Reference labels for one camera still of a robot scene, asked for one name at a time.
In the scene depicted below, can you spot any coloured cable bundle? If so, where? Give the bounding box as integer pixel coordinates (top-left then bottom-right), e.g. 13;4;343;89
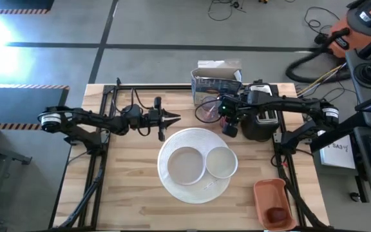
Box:
296;63;347;97

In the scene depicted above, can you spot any clear plastic cup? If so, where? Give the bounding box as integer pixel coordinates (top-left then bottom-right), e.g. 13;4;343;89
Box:
201;96;221;124

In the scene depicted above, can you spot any orange vacuum cleaner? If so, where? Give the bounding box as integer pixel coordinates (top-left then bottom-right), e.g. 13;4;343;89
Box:
285;0;371;84

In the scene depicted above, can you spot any black diagonal stand beam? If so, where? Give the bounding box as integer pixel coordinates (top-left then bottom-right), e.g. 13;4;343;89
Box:
310;111;366;152

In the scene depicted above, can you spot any black coiled cable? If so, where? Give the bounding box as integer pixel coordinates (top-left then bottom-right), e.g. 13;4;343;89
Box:
354;62;371;85

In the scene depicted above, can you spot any black floor cable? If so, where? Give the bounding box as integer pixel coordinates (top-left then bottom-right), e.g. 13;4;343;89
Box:
207;0;247;22

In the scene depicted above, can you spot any black toaster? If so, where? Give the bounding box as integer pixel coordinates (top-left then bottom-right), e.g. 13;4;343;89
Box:
240;82;282;142

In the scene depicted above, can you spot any beige shallow plate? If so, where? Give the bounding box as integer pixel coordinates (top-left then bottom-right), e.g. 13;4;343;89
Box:
167;146;207;186

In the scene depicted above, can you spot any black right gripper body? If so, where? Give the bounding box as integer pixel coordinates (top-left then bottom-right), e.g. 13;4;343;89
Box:
219;92;254;139

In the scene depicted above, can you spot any white labelled box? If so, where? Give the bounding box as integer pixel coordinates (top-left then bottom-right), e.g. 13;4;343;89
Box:
319;130;357;170

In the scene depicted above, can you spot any blue cereal box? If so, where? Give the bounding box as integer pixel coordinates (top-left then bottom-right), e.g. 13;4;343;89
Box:
190;59;243;106

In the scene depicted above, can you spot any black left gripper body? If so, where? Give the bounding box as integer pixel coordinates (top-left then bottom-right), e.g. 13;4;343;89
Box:
142;96;166;142

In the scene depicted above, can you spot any white woven round placemat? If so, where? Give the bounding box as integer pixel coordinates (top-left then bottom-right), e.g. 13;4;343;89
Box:
157;128;231;204

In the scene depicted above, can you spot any orange plastic tray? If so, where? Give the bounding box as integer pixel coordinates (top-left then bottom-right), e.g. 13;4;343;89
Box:
253;177;298;231

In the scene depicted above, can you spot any white ceramic bowl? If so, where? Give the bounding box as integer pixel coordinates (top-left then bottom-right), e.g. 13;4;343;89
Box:
205;146;239;180

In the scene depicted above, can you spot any red apple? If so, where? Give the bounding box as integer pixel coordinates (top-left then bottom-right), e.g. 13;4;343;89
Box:
265;207;288;225

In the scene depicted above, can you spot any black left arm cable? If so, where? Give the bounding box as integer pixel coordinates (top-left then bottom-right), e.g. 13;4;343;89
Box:
130;87;156;112

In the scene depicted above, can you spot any grey metal stand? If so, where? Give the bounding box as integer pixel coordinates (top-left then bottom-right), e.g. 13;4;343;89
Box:
0;138;33;223

